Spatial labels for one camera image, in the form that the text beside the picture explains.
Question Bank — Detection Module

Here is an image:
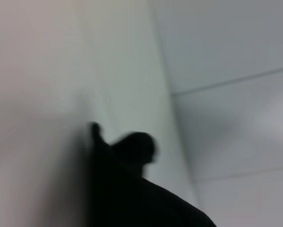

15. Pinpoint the black t-shirt with FREE print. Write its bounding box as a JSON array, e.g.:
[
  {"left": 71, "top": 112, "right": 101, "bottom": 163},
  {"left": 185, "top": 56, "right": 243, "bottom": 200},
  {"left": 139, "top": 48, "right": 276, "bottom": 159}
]
[{"left": 88, "top": 121, "right": 217, "bottom": 227}]

